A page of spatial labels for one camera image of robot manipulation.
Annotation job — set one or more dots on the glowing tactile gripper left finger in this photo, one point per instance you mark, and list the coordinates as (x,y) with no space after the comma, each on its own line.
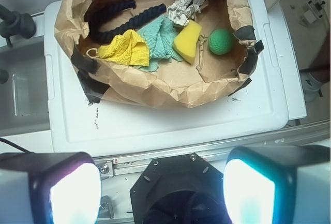
(49,188)

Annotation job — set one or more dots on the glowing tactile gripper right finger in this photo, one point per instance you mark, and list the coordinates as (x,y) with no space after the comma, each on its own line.
(278,184)

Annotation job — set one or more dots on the green round sponge ball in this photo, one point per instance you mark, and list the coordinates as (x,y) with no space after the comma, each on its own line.
(221,42)

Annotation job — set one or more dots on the yellow wedge sponge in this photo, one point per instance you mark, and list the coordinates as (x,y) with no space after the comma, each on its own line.
(185,43)

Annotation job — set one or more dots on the white plastic container lid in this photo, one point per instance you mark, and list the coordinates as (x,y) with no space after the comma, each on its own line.
(111,128)

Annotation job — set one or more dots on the clear plastic bin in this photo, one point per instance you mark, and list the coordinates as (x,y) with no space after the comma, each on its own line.
(24,95)

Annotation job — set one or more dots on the white sneaker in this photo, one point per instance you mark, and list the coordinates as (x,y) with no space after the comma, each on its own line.
(310,86)

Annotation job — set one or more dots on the brown paper bin liner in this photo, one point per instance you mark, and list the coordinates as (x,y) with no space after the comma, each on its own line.
(85,24)

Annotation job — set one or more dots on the yellow knitted cloth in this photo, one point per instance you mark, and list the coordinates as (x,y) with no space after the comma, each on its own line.
(126,49)

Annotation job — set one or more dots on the black clamp knob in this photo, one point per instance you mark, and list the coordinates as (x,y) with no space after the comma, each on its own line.
(15,23)

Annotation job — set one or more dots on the teal knitted cloth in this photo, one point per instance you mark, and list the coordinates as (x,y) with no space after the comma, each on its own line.
(159,35)

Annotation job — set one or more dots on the crumpled white paper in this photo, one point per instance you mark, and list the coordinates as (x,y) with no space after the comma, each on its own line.
(181,11)

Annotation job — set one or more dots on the aluminium extrusion rail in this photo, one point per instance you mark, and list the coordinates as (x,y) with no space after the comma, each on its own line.
(217,150)

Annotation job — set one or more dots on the black octagonal mount plate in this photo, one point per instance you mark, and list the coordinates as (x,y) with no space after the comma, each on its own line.
(179,189)

